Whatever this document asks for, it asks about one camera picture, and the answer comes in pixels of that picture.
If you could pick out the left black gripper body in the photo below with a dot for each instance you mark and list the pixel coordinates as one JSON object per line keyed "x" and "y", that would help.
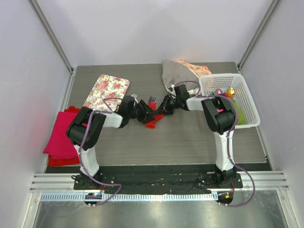
{"x": 137, "y": 112}

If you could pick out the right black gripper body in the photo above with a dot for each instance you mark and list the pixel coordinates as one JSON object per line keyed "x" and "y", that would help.
{"x": 176, "y": 105}

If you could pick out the red paper napkin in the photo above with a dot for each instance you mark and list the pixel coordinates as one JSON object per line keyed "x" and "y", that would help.
{"x": 152, "y": 124}

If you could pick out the floral rectangular tray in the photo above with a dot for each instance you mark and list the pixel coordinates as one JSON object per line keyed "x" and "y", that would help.
{"x": 107, "y": 93}

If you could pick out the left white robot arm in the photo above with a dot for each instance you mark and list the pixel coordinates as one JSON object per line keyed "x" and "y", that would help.
{"x": 86, "y": 127}

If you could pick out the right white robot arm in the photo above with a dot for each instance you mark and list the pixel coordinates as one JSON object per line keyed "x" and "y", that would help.
{"x": 221, "y": 116}

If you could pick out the grey cloth bag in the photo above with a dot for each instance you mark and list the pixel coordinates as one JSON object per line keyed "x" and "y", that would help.
{"x": 174, "y": 73}

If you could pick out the white perforated plastic basket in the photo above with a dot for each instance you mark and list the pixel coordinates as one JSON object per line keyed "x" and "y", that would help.
{"x": 243, "y": 98}

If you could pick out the orange floral cloth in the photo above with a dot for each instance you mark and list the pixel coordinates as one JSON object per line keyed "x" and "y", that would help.
{"x": 196, "y": 69}

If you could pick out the purple iridescent spoon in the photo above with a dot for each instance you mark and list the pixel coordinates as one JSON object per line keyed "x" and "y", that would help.
{"x": 218, "y": 92}

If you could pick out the gold iridescent spoon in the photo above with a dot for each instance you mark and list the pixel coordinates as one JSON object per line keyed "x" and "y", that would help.
{"x": 231, "y": 92}

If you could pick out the magenta folded cloth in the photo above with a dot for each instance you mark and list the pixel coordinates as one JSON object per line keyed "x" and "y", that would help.
{"x": 59, "y": 145}

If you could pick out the red folded cloth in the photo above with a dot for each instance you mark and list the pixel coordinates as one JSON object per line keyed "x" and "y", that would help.
{"x": 64, "y": 162}

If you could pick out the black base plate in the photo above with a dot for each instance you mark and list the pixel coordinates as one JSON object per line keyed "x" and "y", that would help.
{"x": 157, "y": 180}

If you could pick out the white slotted cable duct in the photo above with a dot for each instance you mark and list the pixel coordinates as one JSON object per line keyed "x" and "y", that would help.
{"x": 97, "y": 197}

